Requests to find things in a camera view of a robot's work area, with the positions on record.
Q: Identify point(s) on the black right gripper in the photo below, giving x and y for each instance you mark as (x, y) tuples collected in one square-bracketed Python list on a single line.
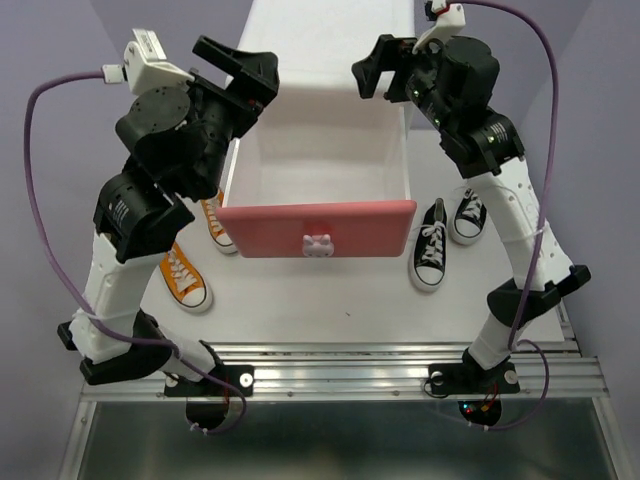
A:
[(394, 54)]

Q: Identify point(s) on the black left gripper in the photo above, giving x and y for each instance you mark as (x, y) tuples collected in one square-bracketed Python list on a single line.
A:
[(258, 79)]

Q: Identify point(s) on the dark pink drawer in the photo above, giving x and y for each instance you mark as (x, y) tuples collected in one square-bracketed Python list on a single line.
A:
[(321, 175)]

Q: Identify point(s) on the black sneaker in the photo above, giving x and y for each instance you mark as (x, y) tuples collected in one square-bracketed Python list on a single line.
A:
[(427, 263), (469, 219)]

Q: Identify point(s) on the black sneaker front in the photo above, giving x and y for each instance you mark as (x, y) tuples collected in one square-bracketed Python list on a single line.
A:
[(427, 263)]

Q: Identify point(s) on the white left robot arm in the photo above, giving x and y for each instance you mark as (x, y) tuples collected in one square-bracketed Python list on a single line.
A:
[(135, 224)]

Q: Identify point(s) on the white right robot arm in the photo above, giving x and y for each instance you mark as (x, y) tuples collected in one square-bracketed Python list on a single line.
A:
[(492, 162)]

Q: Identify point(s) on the white shoe cabinet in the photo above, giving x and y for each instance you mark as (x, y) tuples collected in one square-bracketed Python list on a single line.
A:
[(316, 43)]

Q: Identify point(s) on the orange sneaker near cabinet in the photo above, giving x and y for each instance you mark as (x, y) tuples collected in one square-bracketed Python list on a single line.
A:
[(218, 234)]

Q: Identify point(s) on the orange sneaker front left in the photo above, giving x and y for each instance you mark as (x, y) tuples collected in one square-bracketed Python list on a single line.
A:
[(186, 285)]

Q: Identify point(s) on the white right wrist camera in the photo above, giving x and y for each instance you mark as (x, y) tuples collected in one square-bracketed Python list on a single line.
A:
[(448, 20)]

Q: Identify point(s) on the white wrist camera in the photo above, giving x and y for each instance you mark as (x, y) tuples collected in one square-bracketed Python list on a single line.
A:
[(145, 66), (448, 20)]

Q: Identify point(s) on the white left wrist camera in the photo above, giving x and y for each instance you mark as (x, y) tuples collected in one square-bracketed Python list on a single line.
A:
[(145, 66)]

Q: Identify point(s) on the aluminium mounting rail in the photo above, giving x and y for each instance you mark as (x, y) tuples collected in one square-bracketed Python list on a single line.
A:
[(378, 371)]

